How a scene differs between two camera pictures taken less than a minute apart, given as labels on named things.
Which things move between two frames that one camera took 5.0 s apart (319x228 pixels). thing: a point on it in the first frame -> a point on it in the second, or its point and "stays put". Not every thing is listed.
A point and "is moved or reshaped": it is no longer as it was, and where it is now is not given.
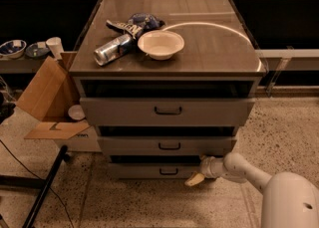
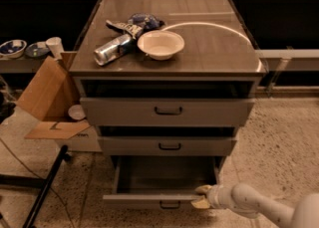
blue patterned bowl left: [13, 49] stays put
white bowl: [160, 45] stays put
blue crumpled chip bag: [138, 24] stays put
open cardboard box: [52, 94] stays put
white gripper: [207, 167] -> [215, 196]
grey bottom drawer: [153, 170] is moved or reshaped
